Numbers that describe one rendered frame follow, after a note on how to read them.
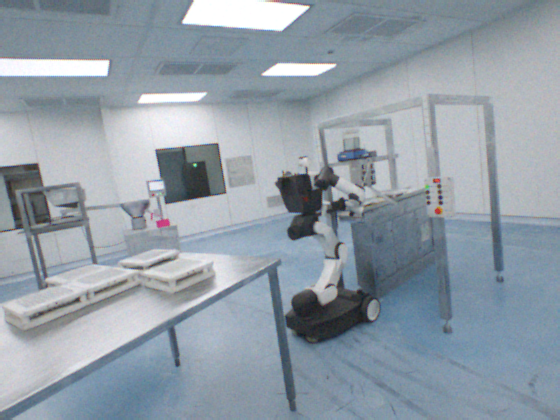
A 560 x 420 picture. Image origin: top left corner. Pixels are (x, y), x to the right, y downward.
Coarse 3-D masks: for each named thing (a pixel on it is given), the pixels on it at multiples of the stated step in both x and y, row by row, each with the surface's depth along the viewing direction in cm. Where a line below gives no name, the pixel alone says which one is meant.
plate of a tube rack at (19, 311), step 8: (72, 288) 151; (80, 288) 149; (64, 296) 141; (72, 296) 142; (80, 296) 144; (8, 304) 141; (16, 304) 140; (40, 304) 135; (56, 304) 137; (16, 312) 130; (24, 312) 128; (32, 312) 130
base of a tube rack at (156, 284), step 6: (204, 270) 165; (192, 276) 158; (198, 276) 157; (204, 276) 159; (144, 282) 161; (150, 282) 159; (156, 282) 157; (162, 282) 156; (180, 282) 152; (186, 282) 151; (192, 282) 154; (156, 288) 154; (162, 288) 151; (168, 288) 148; (174, 288) 147; (180, 288) 149
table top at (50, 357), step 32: (192, 256) 209; (224, 256) 197; (192, 288) 149; (224, 288) 143; (0, 320) 144; (64, 320) 134; (96, 320) 129; (128, 320) 124; (160, 320) 120; (0, 352) 113; (32, 352) 110; (64, 352) 106; (96, 352) 103; (0, 384) 93; (32, 384) 91; (64, 384) 92; (0, 416) 81
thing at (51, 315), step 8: (72, 304) 143; (80, 304) 144; (88, 304) 147; (48, 312) 137; (56, 312) 137; (64, 312) 139; (8, 320) 139; (16, 320) 134; (32, 320) 131; (40, 320) 132; (48, 320) 134; (24, 328) 128
